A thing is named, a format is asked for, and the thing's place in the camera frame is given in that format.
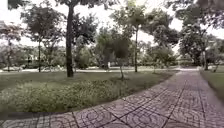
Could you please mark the large dark tree trunk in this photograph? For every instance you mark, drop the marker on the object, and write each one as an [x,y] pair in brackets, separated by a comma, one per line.
[69,43]

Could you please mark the grass strip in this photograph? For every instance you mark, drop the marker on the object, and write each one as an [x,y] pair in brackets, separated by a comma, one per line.
[215,80]

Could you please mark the slender tall tree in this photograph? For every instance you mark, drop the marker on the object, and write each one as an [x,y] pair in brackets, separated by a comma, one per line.
[136,36]

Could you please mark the grass lawn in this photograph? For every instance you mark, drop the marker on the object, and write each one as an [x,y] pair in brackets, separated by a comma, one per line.
[40,77]

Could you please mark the small young tree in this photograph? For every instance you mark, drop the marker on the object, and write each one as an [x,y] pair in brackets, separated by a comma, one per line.
[120,50]

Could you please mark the low leafy ground plants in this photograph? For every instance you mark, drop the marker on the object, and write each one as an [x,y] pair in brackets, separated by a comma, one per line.
[56,95]

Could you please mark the group of park trees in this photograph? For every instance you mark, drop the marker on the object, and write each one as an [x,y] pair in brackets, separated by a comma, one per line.
[160,40]

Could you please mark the patterned reddish paved path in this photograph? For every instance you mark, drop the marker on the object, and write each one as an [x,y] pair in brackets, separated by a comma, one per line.
[186,103]

